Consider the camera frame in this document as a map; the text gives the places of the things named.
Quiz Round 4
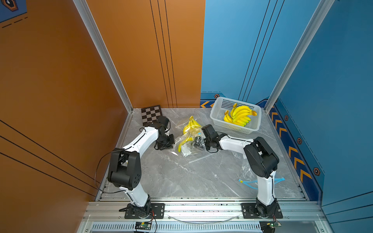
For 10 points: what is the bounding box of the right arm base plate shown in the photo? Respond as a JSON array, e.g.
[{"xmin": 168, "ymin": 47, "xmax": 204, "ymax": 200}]
[{"xmin": 241, "ymin": 202, "xmax": 283, "ymax": 219}]

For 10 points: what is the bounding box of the green circuit board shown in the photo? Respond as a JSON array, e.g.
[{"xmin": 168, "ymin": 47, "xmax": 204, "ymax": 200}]
[
  {"xmin": 134, "ymin": 221, "xmax": 152, "ymax": 232},
  {"xmin": 259, "ymin": 221, "xmax": 282, "ymax": 233}
]

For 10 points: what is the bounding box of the left green circuit board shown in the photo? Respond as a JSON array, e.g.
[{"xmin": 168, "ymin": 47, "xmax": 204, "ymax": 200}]
[{"xmin": 134, "ymin": 221, "xmax": 152, "ymax": 232}]

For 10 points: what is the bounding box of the aluminium front rail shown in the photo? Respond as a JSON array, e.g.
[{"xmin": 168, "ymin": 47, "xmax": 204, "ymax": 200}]
[{"xmin": 82, "ymin": 199, "xmax": 326, "ymax": 222}]

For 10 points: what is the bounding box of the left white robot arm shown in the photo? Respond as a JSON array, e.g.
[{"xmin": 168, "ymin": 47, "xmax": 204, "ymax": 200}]
[{"xmin": 107, "ymin": 116, "xmax": 174, "ymax": 218}]

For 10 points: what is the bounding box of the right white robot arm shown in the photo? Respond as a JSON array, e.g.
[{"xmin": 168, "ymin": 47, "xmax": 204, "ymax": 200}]
[{"xmin": 192, "ymin": 124, "xmax": 283, "ymax": 221}]

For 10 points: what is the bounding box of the right green circuit board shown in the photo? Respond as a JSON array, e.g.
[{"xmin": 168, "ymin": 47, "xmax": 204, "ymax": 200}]
[{"xmin": 259, "ymin": 221, "xmax": 282, "ymax": 233}]

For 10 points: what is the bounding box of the yellow banana bunch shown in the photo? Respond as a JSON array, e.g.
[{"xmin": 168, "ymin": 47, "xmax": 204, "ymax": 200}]
[{"xmin": 230, "ymin": 103, "xmax": 238, "ymax": 118}]

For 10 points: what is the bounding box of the white plastic basket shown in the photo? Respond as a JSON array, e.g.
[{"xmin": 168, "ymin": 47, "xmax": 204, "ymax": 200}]
[{"xmin": 210, "ymin": 97, "xmax": 261, "ymax": 134}]

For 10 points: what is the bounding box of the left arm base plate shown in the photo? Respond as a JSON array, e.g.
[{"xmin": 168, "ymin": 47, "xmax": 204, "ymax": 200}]
[{"xmin": 124, "ymin": 203, "xmax": 165, "ymax": 219}]

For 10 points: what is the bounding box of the brown checkered chessboard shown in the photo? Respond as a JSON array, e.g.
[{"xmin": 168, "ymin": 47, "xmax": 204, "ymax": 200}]
[{"xmin": 141, "ymin": 105, "xmax": 162, "ymax": 126}]

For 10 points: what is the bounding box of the clear zip-top bag blue seal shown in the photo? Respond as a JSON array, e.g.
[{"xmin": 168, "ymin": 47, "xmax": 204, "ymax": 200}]
[{"xmin": 238, "ymin": 176, "xmax": 285, "ymax": 190}]

